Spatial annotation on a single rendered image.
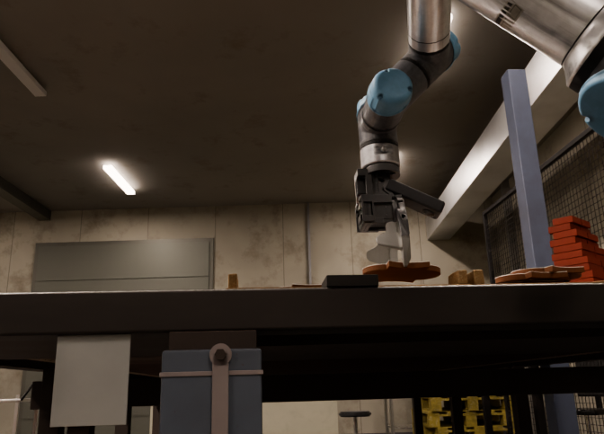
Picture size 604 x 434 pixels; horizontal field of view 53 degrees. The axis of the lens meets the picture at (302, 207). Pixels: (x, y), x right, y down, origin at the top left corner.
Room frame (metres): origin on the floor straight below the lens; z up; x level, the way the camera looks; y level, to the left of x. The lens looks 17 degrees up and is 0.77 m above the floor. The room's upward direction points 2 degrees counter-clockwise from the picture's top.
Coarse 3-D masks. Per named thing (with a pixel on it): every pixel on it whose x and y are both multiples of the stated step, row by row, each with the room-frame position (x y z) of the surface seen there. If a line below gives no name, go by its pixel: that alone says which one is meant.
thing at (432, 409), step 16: (432, 400) 7.15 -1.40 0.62; (448, 400) 7.15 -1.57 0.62; (464, 400) 7.74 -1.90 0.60; (480, 400) 8.33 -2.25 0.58; (496, 400) 7.73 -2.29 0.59; (432, 416) 7.18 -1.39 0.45; (448, 416) 8.36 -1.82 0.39; (464, 416) 7.26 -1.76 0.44; (480, 416) 8.35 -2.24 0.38; (496, 416) 7.76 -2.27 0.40; (432, 432) 7.74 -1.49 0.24; (448, 432) 7.15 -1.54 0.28; (480, 432) 7.16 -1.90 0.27; (496, 432) 7.77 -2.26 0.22
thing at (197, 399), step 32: (192, 352) 0.84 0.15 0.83; (224, 352) 0.83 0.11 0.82; (256, 352) 0.85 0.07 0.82; (192, 384) 0.84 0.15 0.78; (224, 384) 0.84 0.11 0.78; (256, 384) 0.85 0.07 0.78; (160, 416) 0.84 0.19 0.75; (192, 416) 0.84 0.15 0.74; (224, 416) 0.84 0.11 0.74; (256, 416) 0.85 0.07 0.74
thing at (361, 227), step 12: (372, 168) 1.08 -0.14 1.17; (384, 168) 1.07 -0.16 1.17; (396, 168) 1.09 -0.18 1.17; (360, 180) 1.10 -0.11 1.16; (372, 180) 1.09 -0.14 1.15; (384, 180) 1.09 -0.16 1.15; (360, 192) 1.10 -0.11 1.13; (372, 192) 1.09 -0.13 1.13; (384, 192) 1.09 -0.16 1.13; (360, 204) 1.08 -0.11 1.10; (372, 204) 1.07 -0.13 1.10; (384, 204) 1.07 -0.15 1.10; (396, 204) 1.07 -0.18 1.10; (360, 216) 1.08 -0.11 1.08; (372, 216) 1.07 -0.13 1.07; (384, 216) 1.07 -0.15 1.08; (360, 228) 1.11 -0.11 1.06; (372, 228) 1.12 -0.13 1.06; (384, 228) 1.12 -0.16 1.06
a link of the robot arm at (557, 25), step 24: (480, 0) 0.62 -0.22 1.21; (504, 0) 0.60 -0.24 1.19; (528, 0) 0.59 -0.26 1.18; (552, 0) 0.58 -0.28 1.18; (576, 0) 0.57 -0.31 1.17; (600, 0) 0.57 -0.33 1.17; (504, 24) 0.63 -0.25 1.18; (528, 24) 0.60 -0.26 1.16; (552, 24) 0.59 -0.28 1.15; (576, 24) 0.58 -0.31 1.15; (600, 24) 0.57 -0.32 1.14; (552, 48) 0.61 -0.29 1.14; (576, 48) 0.59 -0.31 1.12; (600, 48) 0.57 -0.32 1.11; (576, 72) 0.60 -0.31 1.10; (600, 72) 0.58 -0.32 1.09; (600, 96) 0.59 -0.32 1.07; (600, 120) 0.63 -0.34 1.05
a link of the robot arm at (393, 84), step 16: (400, 64) 0.99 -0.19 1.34; (384, 80) 0.96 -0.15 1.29; (400, 80) 0.96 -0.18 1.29; (416, 80) 0.99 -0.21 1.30; (368, 96) 0.99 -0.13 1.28; (384, 96) 0.96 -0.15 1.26; (400, 96) 0.96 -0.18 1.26; (416, 96) 1.01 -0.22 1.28; (368, 112) 1.03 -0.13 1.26; (384, 112) 0.99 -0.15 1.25; (400, 112) 1.00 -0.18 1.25; (384, 128) 1.05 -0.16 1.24
